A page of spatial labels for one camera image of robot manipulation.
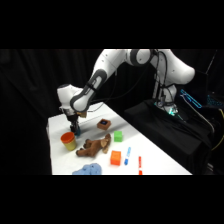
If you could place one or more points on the light blue plush cloth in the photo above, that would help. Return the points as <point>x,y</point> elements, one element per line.
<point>88,170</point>

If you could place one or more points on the blue lit frame device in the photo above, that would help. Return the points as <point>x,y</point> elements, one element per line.
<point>191,98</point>

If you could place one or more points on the brown plush toy animal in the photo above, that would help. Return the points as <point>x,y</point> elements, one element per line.
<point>95,147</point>

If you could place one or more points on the teal lit keyboard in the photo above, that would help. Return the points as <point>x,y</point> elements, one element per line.
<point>216,100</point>

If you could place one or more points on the orange cube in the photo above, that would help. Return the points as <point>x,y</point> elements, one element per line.
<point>115,158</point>

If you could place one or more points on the yellowish wrist camera box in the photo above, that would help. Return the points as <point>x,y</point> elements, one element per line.
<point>82,114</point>

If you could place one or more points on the blue and white marker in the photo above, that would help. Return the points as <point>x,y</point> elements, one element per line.
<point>127,156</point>

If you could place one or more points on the black cloth covered stand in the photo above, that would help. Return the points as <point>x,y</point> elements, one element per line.
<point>166,136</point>

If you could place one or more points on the green cube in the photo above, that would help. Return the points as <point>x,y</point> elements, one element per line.
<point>118,136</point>

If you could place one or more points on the small green light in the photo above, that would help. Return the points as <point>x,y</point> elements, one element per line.
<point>173,111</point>

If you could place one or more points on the wooden block with dark hole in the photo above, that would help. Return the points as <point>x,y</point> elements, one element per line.
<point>104,124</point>

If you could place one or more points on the orange and yellow cup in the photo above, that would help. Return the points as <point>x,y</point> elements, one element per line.
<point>68,141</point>

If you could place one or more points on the red and white marker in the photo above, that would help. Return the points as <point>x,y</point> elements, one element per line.
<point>139,166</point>

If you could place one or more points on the black curtain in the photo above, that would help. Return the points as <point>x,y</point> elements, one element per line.
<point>26,86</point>

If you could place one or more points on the blue cube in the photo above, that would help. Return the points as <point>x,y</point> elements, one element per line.
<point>78,134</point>

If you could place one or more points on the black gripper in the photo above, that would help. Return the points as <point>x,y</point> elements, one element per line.
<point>74,119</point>

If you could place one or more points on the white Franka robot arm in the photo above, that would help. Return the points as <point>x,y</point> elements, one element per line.
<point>110,63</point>

